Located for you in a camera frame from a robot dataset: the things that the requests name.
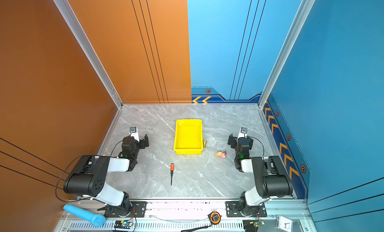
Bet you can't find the red black screwdriver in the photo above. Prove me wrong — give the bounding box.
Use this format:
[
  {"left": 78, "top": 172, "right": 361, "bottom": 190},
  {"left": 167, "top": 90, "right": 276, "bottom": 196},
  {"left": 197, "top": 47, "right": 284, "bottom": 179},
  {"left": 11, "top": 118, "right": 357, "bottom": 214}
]
[{"left": 170, "top": 163, "right": 175, "bottom": 185}]

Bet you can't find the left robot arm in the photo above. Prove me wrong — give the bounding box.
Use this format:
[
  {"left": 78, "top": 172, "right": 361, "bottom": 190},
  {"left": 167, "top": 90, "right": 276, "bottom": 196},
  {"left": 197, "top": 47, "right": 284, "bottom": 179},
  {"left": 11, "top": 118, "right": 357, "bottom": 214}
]
[{"left": 63, "top": 133, "right": 149, "bottom": 217}]

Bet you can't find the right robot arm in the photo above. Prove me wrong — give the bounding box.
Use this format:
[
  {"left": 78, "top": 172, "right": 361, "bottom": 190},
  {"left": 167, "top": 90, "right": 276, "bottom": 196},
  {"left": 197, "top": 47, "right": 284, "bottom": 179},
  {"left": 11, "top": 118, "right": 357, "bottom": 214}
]
[{"left": 228, "top": 134, "right": 294, "bottom": 217}]

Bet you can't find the yellow plastic bin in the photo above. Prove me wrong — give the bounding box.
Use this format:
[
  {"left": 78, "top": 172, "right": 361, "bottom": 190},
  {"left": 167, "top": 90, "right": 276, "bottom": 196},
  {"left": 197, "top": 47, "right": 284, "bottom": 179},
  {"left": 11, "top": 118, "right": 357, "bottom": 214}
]
[{"left": 174, "top": 119, "right": 204, "bottom": 155}]

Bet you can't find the pink pig toy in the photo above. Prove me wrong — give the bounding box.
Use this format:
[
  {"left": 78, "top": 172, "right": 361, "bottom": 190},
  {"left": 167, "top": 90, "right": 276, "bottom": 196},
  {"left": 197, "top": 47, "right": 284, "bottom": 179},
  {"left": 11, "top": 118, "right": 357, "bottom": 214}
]
[{"left": 215, "top": 151, "right": 227, "bottom": 159}]

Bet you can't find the green circuit board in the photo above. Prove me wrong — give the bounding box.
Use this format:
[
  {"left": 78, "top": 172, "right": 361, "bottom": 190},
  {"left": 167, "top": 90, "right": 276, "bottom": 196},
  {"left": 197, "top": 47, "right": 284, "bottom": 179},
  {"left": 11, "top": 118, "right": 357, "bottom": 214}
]
[{"left": 113, "top": 220, "right": 134, "bottom": 232}]

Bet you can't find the orange black tape measure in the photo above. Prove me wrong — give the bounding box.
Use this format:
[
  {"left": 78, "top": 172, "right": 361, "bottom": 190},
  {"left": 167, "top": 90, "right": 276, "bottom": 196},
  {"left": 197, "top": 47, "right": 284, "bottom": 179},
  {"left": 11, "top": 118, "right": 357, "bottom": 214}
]
[{"left": 208, "top": 211, "right": 222, "bottom": 225}]

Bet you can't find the white small clock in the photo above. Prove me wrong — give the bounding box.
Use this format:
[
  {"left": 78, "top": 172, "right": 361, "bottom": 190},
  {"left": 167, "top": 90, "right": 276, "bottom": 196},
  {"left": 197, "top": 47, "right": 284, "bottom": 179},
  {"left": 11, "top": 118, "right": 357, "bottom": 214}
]
[{"left": 277, "top": 216, "right": 294, "bottom": 232}]

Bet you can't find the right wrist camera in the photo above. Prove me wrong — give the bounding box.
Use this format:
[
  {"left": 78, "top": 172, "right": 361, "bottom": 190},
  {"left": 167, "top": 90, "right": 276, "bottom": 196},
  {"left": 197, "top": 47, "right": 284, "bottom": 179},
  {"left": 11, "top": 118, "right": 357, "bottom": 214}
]
[{"left": 238, "top": 127, "right": 248, "bottom": 139}]

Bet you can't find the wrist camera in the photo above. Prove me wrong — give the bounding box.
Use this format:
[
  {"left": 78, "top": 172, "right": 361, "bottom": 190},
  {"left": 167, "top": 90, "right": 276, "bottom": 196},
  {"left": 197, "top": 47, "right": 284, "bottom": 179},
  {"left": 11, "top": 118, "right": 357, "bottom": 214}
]
[
  {"left": 130, "top": 127, "right": 140, "bottom": 142},
  {"left": 238, "top": 127, "right": 248, "bottom": 139}
]

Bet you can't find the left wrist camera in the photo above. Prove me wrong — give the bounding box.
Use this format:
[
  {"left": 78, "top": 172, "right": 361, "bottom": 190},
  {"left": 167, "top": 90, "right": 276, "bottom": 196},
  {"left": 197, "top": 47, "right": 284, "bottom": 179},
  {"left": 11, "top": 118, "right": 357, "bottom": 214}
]
[{"left": 130, "top": 127, "right": 140, "bottom": 142}]

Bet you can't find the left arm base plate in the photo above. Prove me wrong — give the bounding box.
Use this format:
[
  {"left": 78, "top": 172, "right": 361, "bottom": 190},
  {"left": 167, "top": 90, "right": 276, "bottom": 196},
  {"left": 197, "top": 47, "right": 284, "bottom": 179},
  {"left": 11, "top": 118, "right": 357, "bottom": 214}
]
[{"left": 104, "top": 201, "right": 148, "bottom": 218}]

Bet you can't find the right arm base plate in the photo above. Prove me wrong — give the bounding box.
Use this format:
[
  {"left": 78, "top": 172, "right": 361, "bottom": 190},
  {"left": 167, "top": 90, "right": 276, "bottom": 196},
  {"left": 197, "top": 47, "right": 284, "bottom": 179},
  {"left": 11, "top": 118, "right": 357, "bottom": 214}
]
[{"left": 225, "top": 201, "right": 268, "bottom": 218}]

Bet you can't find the blue cylinder handle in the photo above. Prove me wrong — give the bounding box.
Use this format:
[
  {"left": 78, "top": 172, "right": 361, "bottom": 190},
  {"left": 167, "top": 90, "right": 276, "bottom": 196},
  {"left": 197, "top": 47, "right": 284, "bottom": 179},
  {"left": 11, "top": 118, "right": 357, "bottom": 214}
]
[{"left": 63, "top": 205, "right": 106, "bottom": 227}]

